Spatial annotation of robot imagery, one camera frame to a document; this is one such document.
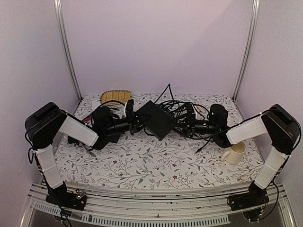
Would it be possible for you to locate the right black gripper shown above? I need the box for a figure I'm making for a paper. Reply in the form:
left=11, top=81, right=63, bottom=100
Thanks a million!
left=169, top=113, right=218, bottom=138

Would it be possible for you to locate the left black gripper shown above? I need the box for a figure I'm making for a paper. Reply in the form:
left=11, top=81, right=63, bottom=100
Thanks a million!
left=104, top=111, right=153, bottom=136

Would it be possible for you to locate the black cable tangle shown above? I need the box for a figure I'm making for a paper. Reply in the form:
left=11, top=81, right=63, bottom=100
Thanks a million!
left=153, top=83, right=221, bottom=153

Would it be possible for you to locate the black network switch box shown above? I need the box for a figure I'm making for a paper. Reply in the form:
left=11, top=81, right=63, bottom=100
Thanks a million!
left=137, top=101, right=174, bottom=141

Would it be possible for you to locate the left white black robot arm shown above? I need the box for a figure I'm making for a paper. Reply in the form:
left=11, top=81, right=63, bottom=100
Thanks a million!
left=25, top=99, right=151, bottom=210

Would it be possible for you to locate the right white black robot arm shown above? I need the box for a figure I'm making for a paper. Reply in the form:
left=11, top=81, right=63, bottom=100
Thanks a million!
left=171, top=103, right=302, bottom=211

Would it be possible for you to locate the woven bamboo tray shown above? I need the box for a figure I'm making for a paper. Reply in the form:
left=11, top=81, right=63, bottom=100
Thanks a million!
left=100, top=90, right=131, bottom=105

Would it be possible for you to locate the white card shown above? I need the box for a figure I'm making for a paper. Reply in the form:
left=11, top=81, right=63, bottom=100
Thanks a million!
left=92, top=100, right=100, bottom=109

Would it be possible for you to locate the white floral table mat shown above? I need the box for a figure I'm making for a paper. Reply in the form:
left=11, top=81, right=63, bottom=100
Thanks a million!
left=49, top=93, right=270, bottom=190

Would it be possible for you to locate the cream ceramic mug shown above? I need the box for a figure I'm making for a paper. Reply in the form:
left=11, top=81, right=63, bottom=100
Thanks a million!
left=221, top=141, right=246, bottom=164

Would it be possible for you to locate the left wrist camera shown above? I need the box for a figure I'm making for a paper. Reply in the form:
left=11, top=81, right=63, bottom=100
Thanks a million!
left=91, top=106, right=120, bottom=136

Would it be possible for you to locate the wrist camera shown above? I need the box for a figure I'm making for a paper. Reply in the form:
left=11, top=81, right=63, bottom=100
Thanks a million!
left=208, top=104, right=228, bottom=127
left=91, top=106, right=120, bottom=136

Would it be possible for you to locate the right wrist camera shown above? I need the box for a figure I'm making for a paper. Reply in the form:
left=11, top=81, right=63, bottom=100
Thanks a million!
left=208, top=104, right=228, bottom=127

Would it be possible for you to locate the red and blue wire bundle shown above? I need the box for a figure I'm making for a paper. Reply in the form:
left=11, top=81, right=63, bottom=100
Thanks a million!
left=81, top=114, right=95, bottom=125

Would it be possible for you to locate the aluminium front rail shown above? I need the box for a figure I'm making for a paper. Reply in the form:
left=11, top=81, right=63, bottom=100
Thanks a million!
left=20, top=183, right=296, bottom=227

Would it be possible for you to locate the left aluminium frame post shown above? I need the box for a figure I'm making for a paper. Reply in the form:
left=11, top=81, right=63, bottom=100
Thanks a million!
left=53, top=0, right=82, bottom=101

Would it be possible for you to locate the aluminium frame post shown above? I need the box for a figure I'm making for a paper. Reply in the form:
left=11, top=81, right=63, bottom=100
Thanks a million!
left=232, top=0, right=260, bottom=103
left=53, top=0, right=82, bottom=101

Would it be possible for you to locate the right aluminium frame post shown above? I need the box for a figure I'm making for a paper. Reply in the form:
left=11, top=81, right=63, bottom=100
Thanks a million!
left=232, top=0, right=260, bottom=103

